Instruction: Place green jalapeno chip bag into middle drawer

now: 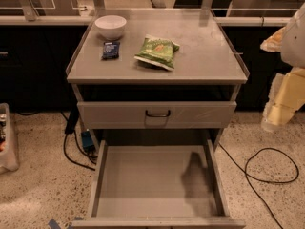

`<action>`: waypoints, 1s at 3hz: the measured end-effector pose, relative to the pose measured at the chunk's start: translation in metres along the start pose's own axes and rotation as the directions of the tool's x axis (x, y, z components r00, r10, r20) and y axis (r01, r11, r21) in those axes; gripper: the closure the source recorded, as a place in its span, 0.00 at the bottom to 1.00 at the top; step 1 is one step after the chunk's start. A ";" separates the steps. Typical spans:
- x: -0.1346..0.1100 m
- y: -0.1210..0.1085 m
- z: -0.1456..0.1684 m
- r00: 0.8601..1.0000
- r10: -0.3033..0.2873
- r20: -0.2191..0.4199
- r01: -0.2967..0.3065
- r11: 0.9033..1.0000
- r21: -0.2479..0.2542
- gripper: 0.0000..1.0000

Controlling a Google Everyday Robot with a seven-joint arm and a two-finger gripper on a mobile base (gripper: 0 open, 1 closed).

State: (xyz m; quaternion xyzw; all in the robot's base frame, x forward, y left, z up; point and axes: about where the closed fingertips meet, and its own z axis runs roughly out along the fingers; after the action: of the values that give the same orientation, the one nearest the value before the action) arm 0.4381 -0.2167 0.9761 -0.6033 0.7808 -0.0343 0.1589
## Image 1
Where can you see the grey drawer cabinet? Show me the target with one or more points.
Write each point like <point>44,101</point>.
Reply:
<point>205,69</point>

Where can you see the open grey middle drawer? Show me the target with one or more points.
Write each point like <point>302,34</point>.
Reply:
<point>157,187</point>

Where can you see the blue floor tape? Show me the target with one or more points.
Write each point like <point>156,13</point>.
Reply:
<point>53,224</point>

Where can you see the clear plastic storage bin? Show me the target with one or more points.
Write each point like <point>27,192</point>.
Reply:
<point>9,145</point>

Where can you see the dark blue snack packet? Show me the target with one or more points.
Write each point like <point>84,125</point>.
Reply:
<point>110,50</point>

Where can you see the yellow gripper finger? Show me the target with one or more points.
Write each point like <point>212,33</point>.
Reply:
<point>274,42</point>
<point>286,97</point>

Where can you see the black power plug block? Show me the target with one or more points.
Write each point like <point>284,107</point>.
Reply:
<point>72,121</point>

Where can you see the green jalapeno chip bag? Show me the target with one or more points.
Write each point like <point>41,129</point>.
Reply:
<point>158,52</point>

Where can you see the black drawer handle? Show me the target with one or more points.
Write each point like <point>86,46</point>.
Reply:
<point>152,115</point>

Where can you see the closed grey top drawer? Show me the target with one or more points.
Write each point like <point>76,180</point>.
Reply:
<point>131,115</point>

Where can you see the white ceramic bowl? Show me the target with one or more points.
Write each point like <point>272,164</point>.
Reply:
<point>111,27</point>

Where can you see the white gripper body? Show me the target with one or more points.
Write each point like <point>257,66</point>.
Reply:
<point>294,45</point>

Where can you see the blue power adapter box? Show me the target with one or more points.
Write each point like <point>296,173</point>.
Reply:
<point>87,142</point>

